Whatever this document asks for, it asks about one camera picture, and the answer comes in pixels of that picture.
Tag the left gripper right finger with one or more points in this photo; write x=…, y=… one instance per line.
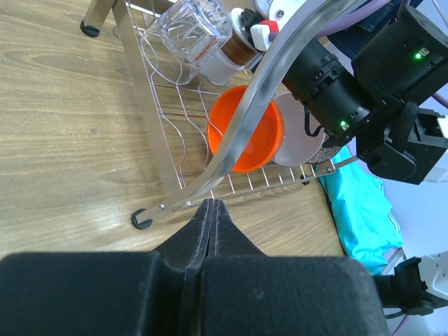
x=261, y=295

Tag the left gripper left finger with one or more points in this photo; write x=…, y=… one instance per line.
x=107, y=293

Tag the steel cup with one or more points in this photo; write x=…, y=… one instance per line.
x=234, y=55

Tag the metal two-tier dish rack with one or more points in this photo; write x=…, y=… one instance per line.
x=176, y=116

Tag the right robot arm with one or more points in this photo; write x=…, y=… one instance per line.
x=378, y=102

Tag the teal cloth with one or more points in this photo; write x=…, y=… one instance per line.
x=362, y=215

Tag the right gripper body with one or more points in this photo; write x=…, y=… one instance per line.
x=330, y=93

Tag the patterned small bowl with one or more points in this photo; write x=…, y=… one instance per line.
x=324, y=154

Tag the clear plastic cup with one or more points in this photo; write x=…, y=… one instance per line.
x=186, y=37

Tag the orange bowl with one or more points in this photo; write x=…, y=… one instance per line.
x=263, y=144

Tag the navy blue garment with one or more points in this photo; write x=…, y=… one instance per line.
x=351, y=41

